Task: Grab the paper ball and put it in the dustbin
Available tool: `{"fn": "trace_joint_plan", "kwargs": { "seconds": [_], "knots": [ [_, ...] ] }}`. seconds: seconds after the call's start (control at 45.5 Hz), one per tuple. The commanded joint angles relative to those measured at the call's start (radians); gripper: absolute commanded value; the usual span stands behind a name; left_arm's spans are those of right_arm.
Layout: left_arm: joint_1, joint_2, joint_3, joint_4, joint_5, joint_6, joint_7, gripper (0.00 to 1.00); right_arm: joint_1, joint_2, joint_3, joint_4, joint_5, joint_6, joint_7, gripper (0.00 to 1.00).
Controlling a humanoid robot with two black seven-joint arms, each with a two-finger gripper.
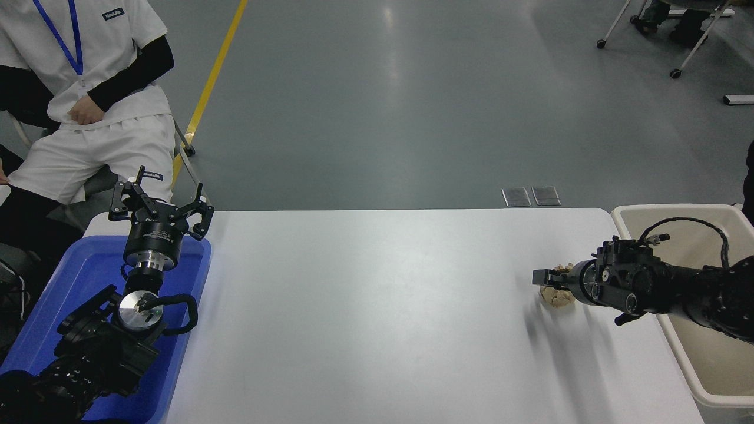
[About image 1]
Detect large pale bin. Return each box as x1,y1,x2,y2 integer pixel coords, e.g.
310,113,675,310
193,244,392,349
611,204,754,408

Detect blue lanyard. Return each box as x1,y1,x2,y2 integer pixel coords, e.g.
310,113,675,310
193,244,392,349
32,0,85,77

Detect grey wheeled chair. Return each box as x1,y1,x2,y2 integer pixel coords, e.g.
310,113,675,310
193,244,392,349
597,0,737,79

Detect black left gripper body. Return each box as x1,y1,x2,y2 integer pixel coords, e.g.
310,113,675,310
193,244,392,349
124,209,190,261

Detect person's left hand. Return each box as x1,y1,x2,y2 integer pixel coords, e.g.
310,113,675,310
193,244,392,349
69,94,104,126

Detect tan paper ball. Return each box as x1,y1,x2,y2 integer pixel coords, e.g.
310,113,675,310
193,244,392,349
540,263,577,308

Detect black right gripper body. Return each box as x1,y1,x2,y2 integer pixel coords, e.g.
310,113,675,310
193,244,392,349
565,260,591,305

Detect grey metal folding chair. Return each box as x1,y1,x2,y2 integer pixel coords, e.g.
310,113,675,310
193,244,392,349
82,118,213,207

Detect blue plastic tray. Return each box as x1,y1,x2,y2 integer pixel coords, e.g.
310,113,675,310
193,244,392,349
0,234,211,424

